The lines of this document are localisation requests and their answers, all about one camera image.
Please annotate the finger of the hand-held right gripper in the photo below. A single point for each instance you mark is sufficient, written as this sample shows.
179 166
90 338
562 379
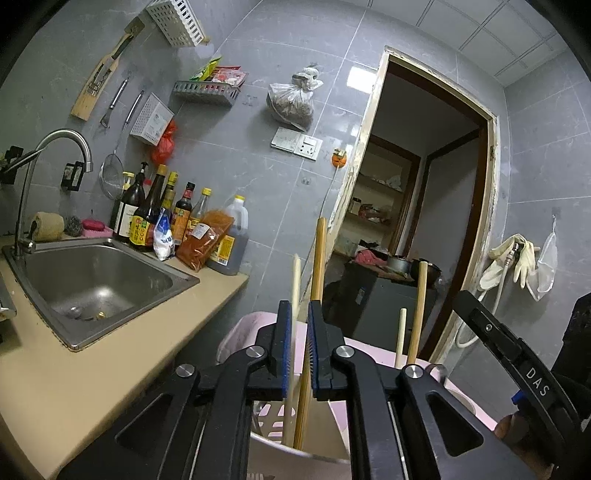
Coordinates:
535 381

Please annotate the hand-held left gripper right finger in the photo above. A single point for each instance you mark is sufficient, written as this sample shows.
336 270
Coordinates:
313 350

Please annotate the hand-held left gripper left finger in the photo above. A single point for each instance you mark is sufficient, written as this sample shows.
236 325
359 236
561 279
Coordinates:
286 350

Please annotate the light wooden chopstick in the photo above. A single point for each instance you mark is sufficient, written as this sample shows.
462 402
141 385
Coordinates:
400 337
296 281

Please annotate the white plastic utensil holder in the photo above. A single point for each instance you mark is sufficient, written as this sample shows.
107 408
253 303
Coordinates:
323 429

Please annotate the person's right hand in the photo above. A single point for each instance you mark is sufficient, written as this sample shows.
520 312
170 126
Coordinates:
510 427

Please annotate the pink tablecloth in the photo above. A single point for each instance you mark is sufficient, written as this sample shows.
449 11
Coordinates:
240 337

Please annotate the dark grey cabinet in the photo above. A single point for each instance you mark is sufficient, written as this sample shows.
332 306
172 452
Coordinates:
369 300

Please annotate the white mesh bag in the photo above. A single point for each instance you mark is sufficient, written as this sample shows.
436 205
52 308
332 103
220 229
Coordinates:
542 272

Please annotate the cream rubber glove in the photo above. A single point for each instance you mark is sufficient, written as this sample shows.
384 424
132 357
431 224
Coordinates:
526 263
491 272

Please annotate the red cloth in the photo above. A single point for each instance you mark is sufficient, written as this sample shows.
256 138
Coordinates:
369 257

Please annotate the steel pot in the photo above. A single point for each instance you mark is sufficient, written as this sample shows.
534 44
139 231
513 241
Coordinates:
397 264

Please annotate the large cooking oil jug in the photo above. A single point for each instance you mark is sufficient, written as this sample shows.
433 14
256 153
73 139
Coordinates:
233 240

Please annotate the orange chili powder bag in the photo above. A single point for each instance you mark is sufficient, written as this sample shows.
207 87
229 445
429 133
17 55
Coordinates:
203 240

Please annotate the black pot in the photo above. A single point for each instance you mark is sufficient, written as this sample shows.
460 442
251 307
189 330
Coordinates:
431 272

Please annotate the white salt bag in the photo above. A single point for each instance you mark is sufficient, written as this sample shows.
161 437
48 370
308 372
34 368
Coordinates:
165 240

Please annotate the clear bottle yellow cap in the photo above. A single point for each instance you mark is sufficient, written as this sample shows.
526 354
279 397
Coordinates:
201 207

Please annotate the dark bottle red label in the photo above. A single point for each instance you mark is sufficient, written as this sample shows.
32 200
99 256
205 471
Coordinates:
182 217

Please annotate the wooden shelf unit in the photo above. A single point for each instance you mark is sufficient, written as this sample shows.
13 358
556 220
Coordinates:
383 184

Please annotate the steel kitchen sink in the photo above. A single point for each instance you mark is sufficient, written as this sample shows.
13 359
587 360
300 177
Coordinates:
106 277

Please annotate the dark bottle yellow cap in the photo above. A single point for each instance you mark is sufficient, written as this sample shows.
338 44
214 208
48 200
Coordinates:
170 194

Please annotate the dark pump bottle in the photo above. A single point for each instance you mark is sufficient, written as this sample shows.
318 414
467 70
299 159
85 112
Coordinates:
127 212

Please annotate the red plastic bag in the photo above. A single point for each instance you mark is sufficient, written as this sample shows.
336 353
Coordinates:
165 147

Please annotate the plastic bag of dried goods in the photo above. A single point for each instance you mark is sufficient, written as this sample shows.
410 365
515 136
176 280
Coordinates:
291 106

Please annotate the metal mesh strainer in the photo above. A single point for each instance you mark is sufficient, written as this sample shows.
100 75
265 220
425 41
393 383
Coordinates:
112 177

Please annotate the steel wool scrubber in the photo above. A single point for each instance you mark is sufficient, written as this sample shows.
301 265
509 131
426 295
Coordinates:
73 226

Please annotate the white perforated box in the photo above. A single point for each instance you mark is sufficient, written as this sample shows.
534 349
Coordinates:
150 120

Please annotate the loofah scrubber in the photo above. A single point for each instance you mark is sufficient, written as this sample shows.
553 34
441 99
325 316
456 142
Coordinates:
48 226

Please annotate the red snack packet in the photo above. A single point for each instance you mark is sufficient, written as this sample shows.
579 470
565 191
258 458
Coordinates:
228 76

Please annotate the green snack packet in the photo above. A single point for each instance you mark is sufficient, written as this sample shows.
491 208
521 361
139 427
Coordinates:
205 71

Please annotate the metal peeler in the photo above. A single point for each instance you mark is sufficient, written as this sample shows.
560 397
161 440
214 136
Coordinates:
117 94

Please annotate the steel kitchen faucet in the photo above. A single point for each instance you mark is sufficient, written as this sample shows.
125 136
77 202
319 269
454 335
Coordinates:
60 134

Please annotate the wooden knife rack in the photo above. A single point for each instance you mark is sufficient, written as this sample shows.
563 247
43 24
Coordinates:
87 99

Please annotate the orange wall hook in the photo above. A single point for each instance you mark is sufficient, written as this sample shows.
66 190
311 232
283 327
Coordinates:
339 159

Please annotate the wall power socket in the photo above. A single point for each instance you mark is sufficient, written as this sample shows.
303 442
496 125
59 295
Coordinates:
308 147

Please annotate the wall light switch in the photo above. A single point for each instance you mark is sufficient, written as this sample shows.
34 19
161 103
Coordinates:
286 138

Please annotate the wooden door frame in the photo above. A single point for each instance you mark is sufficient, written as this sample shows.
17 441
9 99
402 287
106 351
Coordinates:
364 138

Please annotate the grey wall shelf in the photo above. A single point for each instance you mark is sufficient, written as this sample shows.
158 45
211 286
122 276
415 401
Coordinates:
203 92

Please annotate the black wall bracket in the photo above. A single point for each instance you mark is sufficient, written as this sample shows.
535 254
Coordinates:
74 175
11 161

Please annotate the white wall basket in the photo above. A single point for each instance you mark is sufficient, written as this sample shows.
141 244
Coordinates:
178 21

